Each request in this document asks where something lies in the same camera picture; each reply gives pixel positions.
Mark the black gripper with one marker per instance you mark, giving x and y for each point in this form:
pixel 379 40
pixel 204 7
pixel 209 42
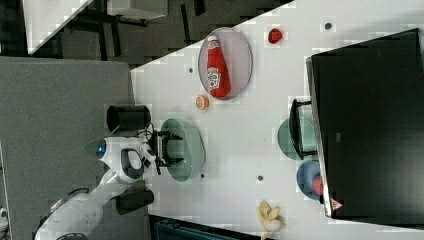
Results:
pixel 153 142

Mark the green plastic strainer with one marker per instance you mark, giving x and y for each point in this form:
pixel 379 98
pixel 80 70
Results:
pixel 191 148

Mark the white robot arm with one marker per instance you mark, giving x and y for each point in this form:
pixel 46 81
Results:
pixel 76 216

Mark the black cylinder cup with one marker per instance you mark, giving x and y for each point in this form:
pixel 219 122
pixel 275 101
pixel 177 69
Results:
pixel 127 118

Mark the orange slice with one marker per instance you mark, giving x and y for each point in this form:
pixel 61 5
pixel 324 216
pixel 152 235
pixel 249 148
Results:
pixel 202 102

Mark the black block at table edge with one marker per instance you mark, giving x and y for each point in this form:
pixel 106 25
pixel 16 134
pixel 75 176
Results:
pixel 130 202

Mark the red ketchup bottle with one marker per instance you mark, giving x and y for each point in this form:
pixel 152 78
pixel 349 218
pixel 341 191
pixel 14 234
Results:
pixel 217 73

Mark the grey round plate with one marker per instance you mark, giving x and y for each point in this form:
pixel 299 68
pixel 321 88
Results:
pixel 238 58

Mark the peeled banana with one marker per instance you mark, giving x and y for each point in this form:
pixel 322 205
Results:
pixel 270 219

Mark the green plastic mug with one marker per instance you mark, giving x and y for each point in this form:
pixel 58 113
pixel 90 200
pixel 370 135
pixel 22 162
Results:
pixel 285 141

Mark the blue small bowl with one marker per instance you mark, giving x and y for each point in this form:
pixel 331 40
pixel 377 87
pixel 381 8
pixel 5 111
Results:
pixel 306 174

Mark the red strawberry in bowl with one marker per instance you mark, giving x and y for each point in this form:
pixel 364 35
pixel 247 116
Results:
pixel 318 186

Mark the red strawberry on table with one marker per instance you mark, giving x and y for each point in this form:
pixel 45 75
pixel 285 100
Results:
pixel 274 36

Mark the black toaster oven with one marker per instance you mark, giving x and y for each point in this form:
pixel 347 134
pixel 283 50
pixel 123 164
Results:
pixel 367 104

